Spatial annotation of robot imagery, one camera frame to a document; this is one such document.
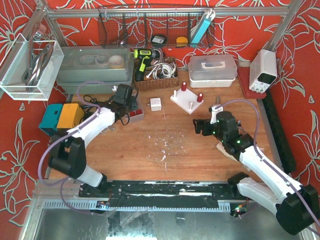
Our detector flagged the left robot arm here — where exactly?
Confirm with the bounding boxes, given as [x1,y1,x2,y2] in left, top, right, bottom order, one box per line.
[40,84,139,192]

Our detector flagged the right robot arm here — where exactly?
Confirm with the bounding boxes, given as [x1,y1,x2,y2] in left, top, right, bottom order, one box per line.
[193,111,320,235]

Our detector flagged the translucent spring bin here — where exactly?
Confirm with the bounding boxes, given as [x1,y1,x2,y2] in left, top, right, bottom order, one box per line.
[129,96,145,124]

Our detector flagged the small red springs in bin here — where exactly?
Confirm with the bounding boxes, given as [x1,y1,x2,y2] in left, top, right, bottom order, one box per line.
[129,109,142,117]

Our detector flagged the beige work glove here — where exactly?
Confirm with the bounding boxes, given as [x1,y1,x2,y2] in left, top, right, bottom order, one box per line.
[216,142,239,162]

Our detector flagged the orange black screwdriver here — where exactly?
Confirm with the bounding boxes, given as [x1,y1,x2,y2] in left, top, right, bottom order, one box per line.
[216,95,221,106]

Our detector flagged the white cube power socket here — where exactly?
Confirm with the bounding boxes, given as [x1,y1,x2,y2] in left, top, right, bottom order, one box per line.
[150,97,162,112]

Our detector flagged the white peg board fixture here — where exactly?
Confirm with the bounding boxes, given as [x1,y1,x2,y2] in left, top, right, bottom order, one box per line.
[170,89,204,115]

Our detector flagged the grey plastic tape container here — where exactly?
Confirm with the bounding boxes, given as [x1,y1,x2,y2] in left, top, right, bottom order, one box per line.
[56,46,134,95]

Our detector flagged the woven wicker basket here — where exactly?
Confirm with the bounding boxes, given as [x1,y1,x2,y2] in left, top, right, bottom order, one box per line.
[132,69,179,91]

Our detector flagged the white plastic storage box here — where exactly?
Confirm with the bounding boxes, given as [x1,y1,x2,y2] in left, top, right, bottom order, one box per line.
[188,54,238,88]

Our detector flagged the yellow teal soldering station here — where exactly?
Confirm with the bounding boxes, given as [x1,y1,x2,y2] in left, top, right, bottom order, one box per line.
[38,103,85,137]

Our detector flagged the white bench power supply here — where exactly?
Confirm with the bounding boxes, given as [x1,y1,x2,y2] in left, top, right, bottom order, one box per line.
[249,49,277,94]

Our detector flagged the yellow tape measure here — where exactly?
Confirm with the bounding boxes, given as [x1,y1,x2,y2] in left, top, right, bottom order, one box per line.
[176,36,189,48]

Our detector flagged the clear acrylic hanging box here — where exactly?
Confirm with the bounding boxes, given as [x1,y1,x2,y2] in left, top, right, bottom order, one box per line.
[0,34,64,101]

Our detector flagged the soldering iron with cable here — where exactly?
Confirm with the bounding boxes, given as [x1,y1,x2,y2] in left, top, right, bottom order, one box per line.
[80,94,108,120]

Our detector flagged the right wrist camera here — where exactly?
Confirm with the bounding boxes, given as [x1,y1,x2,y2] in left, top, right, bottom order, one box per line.
[209,105,224,125]

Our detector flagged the white coiled cables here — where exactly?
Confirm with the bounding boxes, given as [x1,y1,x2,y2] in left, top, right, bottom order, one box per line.
[146,62,178,80]

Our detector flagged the green cordless drill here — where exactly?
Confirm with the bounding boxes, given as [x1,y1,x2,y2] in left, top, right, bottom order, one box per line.
[133,48,162,82]

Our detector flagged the black wire wall basket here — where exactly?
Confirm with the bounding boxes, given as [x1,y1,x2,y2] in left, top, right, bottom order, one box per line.
[97,3,215,48]

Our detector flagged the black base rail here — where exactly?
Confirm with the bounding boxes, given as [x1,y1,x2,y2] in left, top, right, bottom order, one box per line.
[78,180,247,201]

